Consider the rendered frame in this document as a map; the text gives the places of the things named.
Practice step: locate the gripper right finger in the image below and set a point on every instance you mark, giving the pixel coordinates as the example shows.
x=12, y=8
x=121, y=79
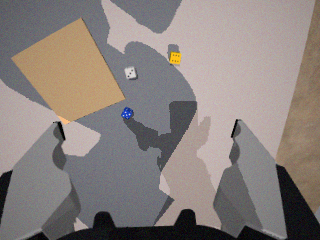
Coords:
x=257, y=199

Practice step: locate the yellow die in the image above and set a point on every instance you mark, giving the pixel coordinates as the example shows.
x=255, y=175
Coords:
x=175, y=57

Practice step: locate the blue die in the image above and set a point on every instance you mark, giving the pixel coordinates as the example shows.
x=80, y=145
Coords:
x=127, y=112

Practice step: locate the white die with black pips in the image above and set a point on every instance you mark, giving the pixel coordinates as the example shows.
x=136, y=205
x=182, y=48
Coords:
x=130, y=72

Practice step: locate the tan flat mat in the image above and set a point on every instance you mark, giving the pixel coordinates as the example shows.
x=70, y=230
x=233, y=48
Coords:
x=70, y=73

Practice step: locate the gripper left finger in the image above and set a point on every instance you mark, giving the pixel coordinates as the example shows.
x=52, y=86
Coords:
x=37, y=200

